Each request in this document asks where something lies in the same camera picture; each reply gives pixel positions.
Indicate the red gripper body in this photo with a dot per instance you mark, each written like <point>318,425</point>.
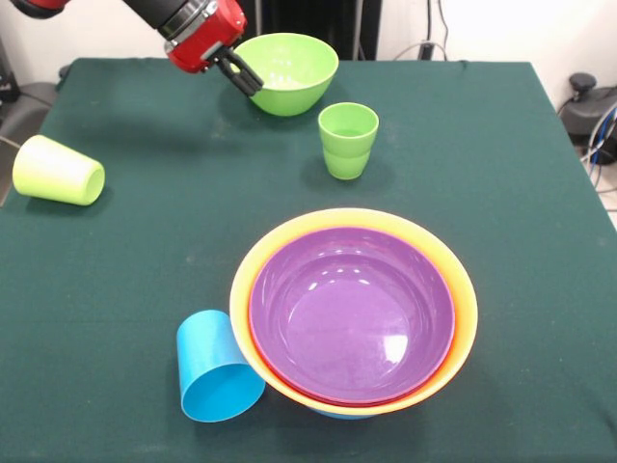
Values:
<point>207,38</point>

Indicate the purple bowl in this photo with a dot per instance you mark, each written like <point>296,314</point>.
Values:
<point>352,308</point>
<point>337,402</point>

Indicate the yellow-green cup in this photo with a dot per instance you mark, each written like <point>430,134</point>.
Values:
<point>53,171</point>

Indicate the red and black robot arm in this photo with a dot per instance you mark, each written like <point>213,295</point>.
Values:
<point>159,9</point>

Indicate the orange bowl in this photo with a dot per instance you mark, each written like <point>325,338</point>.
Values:
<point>241,289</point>

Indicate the blue cup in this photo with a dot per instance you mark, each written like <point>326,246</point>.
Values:
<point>207,357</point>

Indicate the green bowl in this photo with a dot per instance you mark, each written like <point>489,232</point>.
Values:
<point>294,72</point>

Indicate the blue bowl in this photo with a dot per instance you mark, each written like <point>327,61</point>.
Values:
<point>342,416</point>

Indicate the black equipment box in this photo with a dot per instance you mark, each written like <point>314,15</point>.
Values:
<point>7,77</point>

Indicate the green cup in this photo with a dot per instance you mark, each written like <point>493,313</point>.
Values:
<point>348,123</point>
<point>347,166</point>

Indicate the grey pedestal foot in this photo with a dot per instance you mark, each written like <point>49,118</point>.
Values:
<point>585,103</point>
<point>29,106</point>

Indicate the dark green table cloth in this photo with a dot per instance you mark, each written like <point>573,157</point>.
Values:
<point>72,386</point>

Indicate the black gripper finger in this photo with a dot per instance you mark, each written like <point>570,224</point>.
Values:
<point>236,79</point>
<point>248,72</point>

